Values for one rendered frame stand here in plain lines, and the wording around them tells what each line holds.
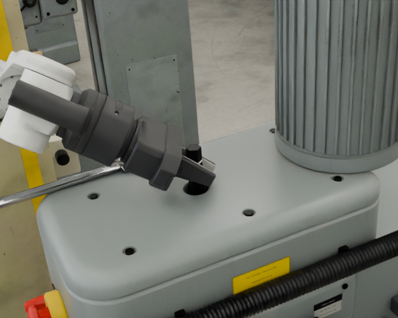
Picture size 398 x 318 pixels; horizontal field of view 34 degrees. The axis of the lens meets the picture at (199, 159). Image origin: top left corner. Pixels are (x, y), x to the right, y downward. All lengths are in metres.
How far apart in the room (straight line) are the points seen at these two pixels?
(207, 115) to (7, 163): 2.77
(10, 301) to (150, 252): 2.36
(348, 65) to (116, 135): 0.32
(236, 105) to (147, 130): 4.55
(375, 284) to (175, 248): 0.39
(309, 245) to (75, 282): 0.32
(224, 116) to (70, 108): 4.47
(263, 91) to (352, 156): 4.73
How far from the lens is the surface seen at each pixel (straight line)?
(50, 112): 0.83
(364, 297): 1.11
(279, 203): 0.90
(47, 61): 0.87
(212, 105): 5.47
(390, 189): 1.18
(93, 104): 0.87
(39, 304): 1.08
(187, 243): 0.84
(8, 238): 2.98
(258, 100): 5.52
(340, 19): 0.87
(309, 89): 0.92
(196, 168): 0.91
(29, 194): 0.98
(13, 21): 2.59
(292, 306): 1.00
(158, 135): 0.90
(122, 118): 0.87
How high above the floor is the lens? 2.41
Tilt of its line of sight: 31 degrees down
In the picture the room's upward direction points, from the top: 5 degrees counter-clockwise
